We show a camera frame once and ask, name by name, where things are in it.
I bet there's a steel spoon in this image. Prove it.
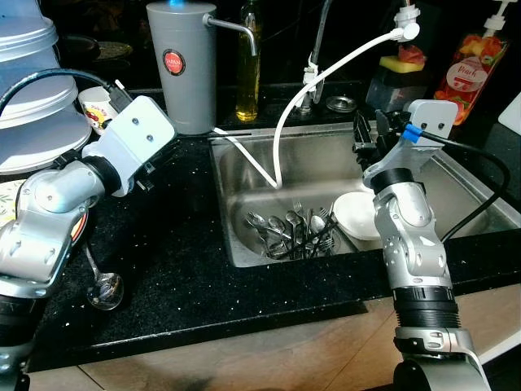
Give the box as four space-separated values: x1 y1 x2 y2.
81 243 125 312
246 212 282 253
308 214 328 253
269 213 298 257

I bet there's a round metal sink cap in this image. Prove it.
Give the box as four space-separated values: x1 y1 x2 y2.
325 94 360 115

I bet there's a black sponge holder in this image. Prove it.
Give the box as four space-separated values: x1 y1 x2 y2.
365 69 430 116

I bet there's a yellow sponge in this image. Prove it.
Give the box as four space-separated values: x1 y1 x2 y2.
379 55 426 77

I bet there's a red scrubber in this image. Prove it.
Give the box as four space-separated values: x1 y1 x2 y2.
398 44 430 68

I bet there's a white printed cup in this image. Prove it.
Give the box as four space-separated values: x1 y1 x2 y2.
78 86 120 136

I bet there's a stainless steel sink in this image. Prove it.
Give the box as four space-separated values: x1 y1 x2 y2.
209 121 521 270

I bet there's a slim metal faucet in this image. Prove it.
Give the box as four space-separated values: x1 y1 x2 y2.
300 0 336 112

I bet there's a grey water dispenser red logo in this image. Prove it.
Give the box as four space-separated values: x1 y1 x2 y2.
146 2 260 136

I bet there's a peach soap pump bottle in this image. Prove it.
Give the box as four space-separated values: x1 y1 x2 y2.
433 0 519 128

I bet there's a yellow oil bottle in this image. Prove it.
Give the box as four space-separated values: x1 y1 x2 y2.
235 0 263 123

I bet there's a white plastic board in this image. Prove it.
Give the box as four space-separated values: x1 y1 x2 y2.
498 92 521 137

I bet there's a round metal dish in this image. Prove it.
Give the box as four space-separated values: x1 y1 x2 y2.
85 39 135 63

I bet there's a plate with orange rim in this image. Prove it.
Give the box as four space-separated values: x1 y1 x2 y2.
0 178 88 247

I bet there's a large translucent water jug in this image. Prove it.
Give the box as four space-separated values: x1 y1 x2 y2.
0 0 92 176

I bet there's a wooden cabinet front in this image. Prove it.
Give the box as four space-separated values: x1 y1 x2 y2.
33 283 521 391

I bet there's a blue cable clip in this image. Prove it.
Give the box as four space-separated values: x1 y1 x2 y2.
402 123 423 144

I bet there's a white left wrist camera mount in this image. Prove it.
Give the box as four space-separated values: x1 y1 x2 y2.
99 95 177 199

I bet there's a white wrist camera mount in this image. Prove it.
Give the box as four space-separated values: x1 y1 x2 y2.
99 95 177 199
364 99 459 187

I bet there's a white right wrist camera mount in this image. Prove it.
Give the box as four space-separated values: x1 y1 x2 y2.
364 99 459 187

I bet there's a white hose clip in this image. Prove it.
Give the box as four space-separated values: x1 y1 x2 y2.
301 64 322 90

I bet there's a curved white hose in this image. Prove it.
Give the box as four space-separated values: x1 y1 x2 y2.
273 0 422 190

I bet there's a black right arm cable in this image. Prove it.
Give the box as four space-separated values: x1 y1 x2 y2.
407 130 519 242

